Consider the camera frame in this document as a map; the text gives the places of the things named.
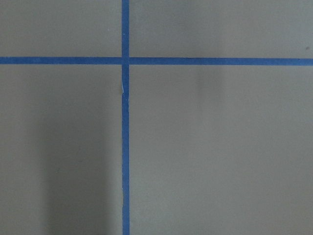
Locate long blue tape strip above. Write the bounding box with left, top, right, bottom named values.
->
left=121, top=0, right=130, bottom=235

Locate crossing blue tape strip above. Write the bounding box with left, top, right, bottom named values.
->
left=0, top=57, right=313, bottom=66

